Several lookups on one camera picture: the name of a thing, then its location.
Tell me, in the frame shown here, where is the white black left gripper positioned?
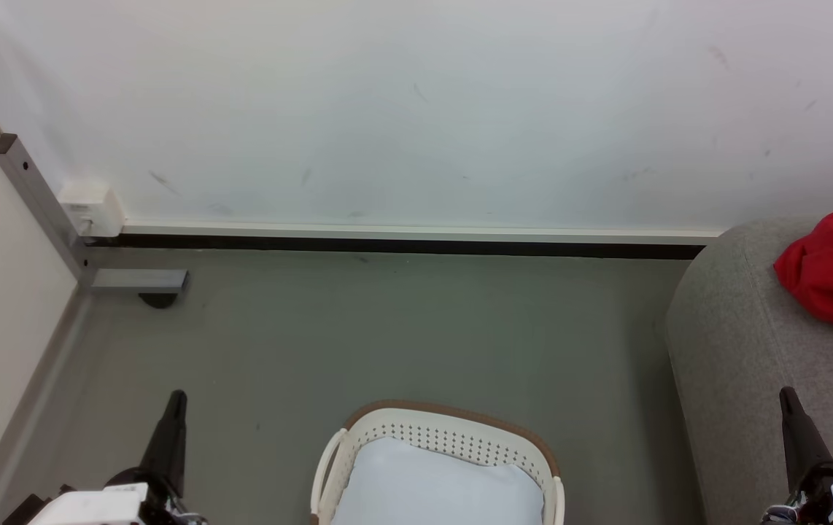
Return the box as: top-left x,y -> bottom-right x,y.
26,389 -> 207,525

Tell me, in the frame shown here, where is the grey fabric sofa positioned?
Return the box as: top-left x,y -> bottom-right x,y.
666,216 -> 833,525

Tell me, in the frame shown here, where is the light blue cloth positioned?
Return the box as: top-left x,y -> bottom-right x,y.
330,436 -> 546,525

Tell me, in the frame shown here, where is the cream laundry basket brown rim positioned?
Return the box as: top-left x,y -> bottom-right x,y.
309,399 -> 566,525

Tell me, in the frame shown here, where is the white wall socket box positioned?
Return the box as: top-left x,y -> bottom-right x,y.
58,181 -> 126,238

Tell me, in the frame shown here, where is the grey metal frame post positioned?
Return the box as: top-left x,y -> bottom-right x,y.
0,133 -> 189,295

